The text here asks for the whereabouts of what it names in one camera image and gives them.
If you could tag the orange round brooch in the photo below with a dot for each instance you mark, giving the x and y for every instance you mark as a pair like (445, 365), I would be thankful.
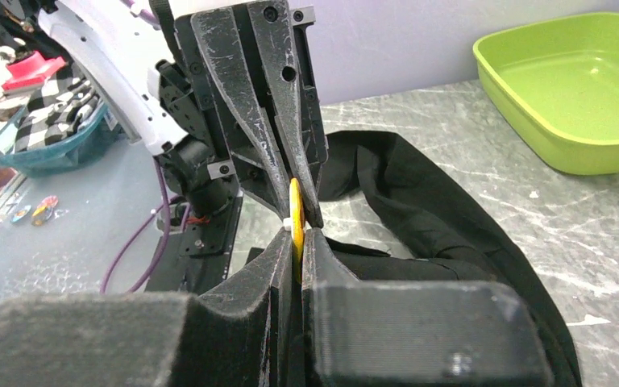
(295, 225)

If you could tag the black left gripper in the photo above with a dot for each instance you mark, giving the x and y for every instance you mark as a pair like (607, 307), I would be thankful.
(241, 86)

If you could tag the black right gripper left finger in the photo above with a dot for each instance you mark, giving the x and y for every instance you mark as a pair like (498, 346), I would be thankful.
(236, 334)

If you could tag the colourful spare brooches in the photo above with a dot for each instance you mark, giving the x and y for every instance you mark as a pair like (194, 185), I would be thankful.
(39, 214)

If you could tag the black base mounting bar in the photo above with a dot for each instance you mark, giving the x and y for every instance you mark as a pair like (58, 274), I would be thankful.
(206, 253)

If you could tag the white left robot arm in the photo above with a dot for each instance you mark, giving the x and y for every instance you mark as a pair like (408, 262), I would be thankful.
(117, 44)

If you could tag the green plastic basin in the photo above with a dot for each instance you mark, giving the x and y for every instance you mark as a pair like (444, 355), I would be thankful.
(557, 85)

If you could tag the black button shirt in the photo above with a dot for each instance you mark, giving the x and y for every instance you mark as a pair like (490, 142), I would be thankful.
(448, 233)

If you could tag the teal basket with checkered cloth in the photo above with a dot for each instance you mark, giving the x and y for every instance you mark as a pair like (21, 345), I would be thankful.
(65, 125)

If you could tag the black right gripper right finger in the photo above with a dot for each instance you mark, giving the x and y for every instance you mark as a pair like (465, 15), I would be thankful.
(413, 333)

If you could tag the pink object on shelf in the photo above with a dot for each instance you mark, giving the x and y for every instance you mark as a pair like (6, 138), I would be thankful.
(31, 73)

